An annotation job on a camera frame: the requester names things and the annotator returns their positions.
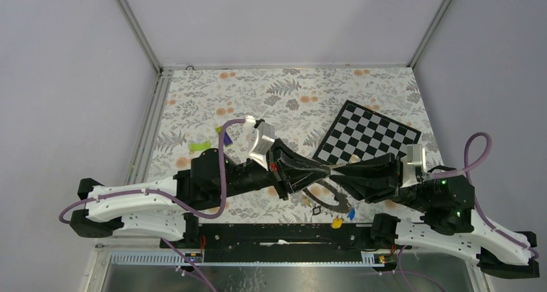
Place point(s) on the green marker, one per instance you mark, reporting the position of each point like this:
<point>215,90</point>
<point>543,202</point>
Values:
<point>199,146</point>

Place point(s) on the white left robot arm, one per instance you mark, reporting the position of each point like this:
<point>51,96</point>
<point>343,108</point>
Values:
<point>202,190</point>

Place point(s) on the black white chessboard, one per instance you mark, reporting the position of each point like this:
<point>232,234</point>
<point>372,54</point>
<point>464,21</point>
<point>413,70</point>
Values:
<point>364,133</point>

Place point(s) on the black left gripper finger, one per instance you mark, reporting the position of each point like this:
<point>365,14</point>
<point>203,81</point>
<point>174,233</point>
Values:
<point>295,166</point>
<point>290,186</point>

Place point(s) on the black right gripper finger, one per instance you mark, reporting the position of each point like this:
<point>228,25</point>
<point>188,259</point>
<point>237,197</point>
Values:
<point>377,168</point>
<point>368,190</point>

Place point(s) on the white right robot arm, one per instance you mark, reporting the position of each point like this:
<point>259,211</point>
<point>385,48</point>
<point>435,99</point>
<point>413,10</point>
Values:
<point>450,222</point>

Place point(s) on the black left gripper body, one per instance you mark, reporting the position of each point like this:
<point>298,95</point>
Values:
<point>253,177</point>

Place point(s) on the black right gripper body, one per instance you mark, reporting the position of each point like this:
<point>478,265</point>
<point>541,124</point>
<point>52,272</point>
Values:
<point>411,196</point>

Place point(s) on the purple yellow marker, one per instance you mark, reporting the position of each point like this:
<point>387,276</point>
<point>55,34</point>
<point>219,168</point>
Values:
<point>220,129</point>

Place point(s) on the black front rail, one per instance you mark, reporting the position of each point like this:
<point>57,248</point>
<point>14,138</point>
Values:
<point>282,234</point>

